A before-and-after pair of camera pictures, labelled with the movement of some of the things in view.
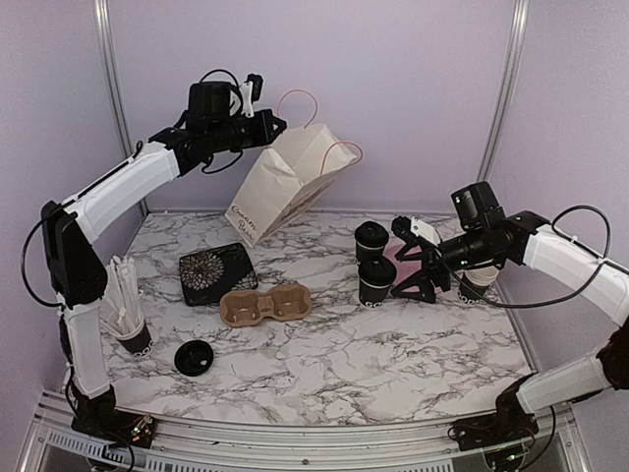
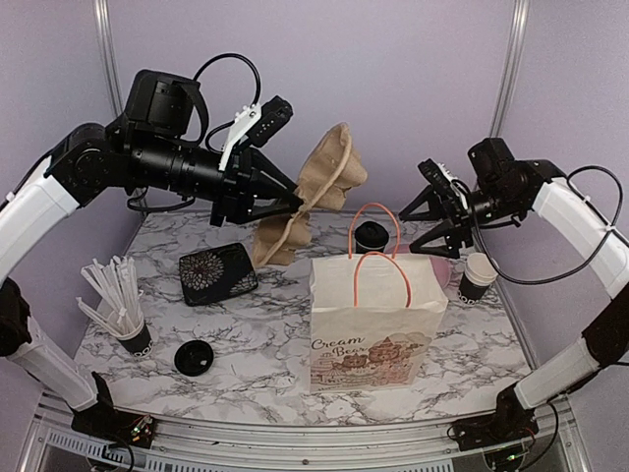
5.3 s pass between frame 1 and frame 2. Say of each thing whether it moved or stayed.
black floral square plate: stayed
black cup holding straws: stayed
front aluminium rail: stayed
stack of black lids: stayed
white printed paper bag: moved
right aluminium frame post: stayed
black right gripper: moved
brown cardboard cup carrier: moved
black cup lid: stayed
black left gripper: moved
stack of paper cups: stayed
